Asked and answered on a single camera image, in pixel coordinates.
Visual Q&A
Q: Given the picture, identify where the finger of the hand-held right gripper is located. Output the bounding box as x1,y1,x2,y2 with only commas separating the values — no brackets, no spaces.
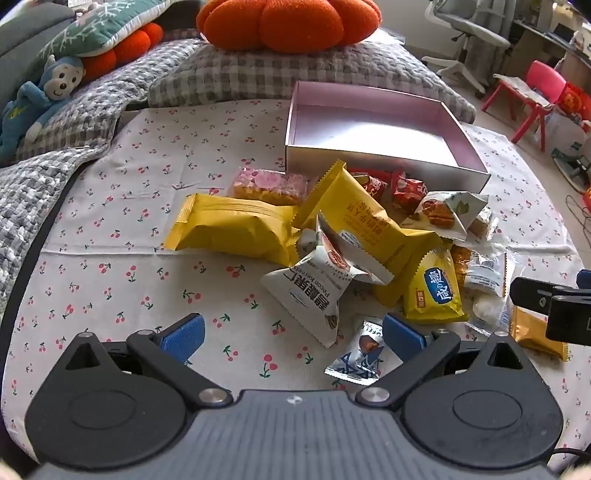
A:
546,269,591,343
509,276,557,319

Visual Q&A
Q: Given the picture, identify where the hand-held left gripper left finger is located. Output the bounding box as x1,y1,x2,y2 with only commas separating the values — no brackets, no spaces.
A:
64,313,234,410

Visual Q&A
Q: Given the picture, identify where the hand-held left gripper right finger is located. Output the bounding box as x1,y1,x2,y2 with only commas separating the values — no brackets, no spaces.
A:
355,313,533,411

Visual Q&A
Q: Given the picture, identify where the small blue-white candy packet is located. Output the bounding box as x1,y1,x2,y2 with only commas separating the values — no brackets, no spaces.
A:
324,316,386,381

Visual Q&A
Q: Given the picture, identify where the gold foil bar packet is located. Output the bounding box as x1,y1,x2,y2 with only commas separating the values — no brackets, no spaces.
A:
512,305,570,361

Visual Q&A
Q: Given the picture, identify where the clear packet of white candy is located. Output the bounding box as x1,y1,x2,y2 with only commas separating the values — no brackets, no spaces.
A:
464,295,513,335

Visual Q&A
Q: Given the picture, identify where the clear packet with white label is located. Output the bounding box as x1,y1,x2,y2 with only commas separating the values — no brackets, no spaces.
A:
455,244,511,298

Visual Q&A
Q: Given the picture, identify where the small yellow blue-label packet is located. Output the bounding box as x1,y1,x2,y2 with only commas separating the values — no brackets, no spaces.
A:
403,247,466,324

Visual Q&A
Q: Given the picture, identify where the clear wafer packet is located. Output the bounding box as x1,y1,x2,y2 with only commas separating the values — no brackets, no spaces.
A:
467,207,499,241

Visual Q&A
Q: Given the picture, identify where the white pecan snack packet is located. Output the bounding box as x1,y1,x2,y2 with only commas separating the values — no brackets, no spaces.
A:
414,191,489,243
261,215,393,349

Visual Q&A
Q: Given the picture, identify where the large yellow snack packet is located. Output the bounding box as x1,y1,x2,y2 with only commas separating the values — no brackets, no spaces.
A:
295,159,441,308
165,193,303,267

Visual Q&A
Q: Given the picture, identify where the red snack packet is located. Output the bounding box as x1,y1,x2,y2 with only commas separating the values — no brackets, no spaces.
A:
348,168,393,204
392,172,428,214

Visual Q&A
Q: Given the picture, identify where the pink snack bar packet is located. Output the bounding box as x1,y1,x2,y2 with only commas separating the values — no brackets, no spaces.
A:
231,167,309,206

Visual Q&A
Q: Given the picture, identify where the pink-lined silver gift box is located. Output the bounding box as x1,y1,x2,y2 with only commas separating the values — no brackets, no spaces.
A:
284,80,491,195

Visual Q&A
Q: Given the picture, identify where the red bag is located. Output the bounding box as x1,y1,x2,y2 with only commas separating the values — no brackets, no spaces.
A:
556,83,591,123

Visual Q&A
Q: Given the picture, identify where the folded paper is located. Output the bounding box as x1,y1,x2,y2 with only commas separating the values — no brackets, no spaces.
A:
493,73,555,112

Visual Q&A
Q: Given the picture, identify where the red plastic chair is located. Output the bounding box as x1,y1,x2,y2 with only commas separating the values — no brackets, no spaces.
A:
480,60,568,153

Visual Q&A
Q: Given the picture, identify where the grey checked blanket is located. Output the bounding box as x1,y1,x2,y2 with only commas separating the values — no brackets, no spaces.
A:
0,39,204,319

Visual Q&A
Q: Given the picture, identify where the cluttered desk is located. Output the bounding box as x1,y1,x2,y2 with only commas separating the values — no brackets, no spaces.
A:
508,0,591,70

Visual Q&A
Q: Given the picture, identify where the grey office chair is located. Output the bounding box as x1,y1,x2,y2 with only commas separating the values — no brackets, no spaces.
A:
422,0,511,97

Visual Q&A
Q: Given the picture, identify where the grey checked quilted pillow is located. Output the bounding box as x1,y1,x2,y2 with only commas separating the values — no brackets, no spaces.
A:
148,39,476,123

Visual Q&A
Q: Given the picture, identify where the blue monkey plush toy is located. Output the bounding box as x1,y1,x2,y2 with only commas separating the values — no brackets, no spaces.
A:
0,54,86,162

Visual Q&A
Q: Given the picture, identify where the small orange pumpkin cushion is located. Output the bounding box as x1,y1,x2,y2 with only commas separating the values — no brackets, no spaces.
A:
81,22,164,84

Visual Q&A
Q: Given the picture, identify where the green leaf-print pillow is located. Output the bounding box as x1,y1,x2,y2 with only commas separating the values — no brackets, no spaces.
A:
37,0,176,58

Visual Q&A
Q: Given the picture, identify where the large orange pumpkin cushion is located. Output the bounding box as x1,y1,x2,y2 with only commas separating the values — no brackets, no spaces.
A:
196,0,383,54

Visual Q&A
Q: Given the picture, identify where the dark grey sofa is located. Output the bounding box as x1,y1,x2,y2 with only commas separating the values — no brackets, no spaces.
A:
0,4,77,109

